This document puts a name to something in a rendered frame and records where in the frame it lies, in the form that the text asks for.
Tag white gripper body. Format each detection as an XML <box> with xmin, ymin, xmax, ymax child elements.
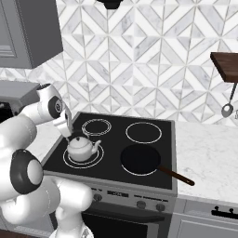
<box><xmin>52</xmin><ymin>108</ymin><xmax>73</xmax><ymax>139</ymax></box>

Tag grey microwave oven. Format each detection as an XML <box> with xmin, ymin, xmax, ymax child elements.
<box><xmin>0</xmin><ymin>80</ymin><xmax>42</xmax><ymax>125</ymax></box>

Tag black frying pan brown handle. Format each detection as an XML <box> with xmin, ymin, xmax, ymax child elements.
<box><xmin>119</xmin><ymin>143</ymin><xmax>196</xmax><ymax>187</ymax></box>

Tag black drawer handle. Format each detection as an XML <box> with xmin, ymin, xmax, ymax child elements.
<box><xmin>210</xmin><ymin>205</ymin><xmax>238</xmax><ymax>220</ymax></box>

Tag grey base cupboard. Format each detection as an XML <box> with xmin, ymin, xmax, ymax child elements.
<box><xmin>0</xmin><ymin>214</ymin><xmax>59</xmax><ymax>238</ymax></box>

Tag white kettle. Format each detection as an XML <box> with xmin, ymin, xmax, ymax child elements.
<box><xmin>65</xmin><ymin>135</ymin><xmax>102</xmax><ymax>163</ymax></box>

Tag black oven door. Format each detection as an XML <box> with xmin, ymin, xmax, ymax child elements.
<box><xmin>81</xmin><ymin>212</ymin><xmax>172</xmax><ymax>238</ymax></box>

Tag grey wall cupboard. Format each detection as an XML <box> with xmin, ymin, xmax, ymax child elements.
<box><xmin>0</xmin><ymin>0</ymin><xmax>65</xmax><ymax>70</ymax></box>

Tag black oven door handle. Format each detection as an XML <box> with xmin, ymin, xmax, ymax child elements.
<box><xmin>86</xmin><ymin>209</ymin><xmax>165</xmax><ymax>224</ymax></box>

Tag black range hood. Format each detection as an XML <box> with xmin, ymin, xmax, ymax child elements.
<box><xmin>95</xmin><ymin>0</ymin><xmax>126</xmax><ymax>10</ymax></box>

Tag grey drawer front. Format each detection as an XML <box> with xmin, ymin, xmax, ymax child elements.
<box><xmin>182</xmin><ymin>198</ymin><xmax>238</xmax><ymax>225</ymax></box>

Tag black and grey stove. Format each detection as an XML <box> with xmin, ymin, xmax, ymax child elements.
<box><xmin>41</xmin><ymin>111</ymin><xmax>179</xmax><ymax>238</ymax></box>

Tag grey hanging ladle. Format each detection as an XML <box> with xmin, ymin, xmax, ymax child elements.
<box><xmin>220</xmin><ymin>81</ymin><xmax>238</xmax><ymax>119</ymax></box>

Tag dark wooden shelf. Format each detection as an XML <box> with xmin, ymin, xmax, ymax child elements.
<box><xmin>209</xmin><ymin>51</ymin><xmax>238</xmax><ymax>84</ymax></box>

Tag grey cupboard door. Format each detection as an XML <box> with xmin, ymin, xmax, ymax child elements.
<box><xmin>168</xmin><ymin>213</ymin><xmax>238</xmax><ymax>238</ymax></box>

